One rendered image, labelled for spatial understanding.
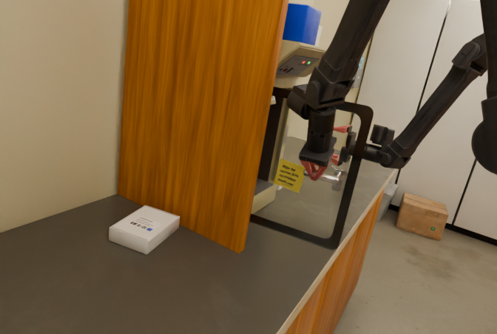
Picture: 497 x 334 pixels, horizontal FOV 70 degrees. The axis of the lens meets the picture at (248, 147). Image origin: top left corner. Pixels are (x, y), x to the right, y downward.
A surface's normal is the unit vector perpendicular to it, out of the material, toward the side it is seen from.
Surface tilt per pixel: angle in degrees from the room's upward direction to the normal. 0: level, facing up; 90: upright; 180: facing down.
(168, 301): 0
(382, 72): 90
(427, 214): 86
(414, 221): 95
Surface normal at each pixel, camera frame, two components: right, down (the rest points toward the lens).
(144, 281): 0.16, -0.95
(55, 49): 0.85, 0.28
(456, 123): -0.51, 0.16
